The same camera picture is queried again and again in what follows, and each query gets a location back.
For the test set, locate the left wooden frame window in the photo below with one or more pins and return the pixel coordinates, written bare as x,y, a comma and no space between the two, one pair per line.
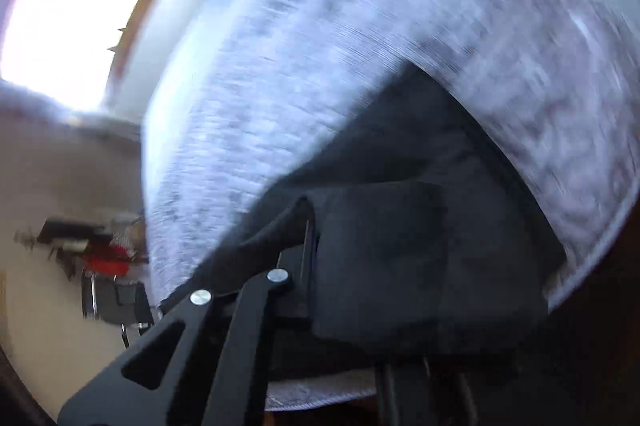
72,52

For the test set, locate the white quilted bed mattress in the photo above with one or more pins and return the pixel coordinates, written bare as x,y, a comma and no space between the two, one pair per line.
256,86

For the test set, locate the black chrome cantilever chair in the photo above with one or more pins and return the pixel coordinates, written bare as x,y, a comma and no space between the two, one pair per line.
117,302

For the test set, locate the black pants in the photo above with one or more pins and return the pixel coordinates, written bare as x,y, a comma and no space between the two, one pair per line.
426,232

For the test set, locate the red bag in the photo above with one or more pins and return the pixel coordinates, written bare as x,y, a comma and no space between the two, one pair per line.
107,260

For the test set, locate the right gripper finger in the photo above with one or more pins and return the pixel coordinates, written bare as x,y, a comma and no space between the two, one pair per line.
208,361

